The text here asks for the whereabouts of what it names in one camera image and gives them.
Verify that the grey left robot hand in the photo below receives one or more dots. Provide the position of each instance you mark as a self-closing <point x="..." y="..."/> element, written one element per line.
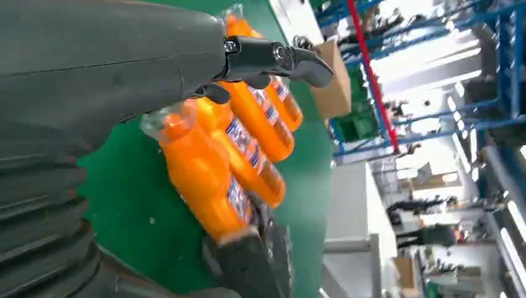
<point x="102" y="61"/>

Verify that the orange detergent bottle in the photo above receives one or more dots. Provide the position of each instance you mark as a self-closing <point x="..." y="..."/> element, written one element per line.
<point x="197" y="172"/>
<point x="263" y="131"/>
<point x="292" y="113"/>
<point x="269" y="185"/>

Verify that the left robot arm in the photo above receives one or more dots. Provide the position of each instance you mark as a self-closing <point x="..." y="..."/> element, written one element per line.
<point x="41" y="226"/>

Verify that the green table mat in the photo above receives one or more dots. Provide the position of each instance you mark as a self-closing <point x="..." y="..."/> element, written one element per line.
<point x="135" y="205"/>

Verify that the white table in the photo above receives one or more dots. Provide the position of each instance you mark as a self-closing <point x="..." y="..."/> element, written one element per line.
<point x="296" y="16"/>
<point x="349" y="205"/>

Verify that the brown cardboard box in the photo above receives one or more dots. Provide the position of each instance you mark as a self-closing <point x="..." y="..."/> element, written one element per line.
<point x="335" y="90"/>

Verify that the green plastic crate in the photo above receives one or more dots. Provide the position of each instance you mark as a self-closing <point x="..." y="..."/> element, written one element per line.
<point x="361" y="125"/>

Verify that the red metal bar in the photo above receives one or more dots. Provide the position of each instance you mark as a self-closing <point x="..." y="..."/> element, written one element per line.
<point x="372" y="74"/>

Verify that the blue metal rack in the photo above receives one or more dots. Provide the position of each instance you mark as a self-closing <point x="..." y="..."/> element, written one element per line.
<point x="517" y="61"/>

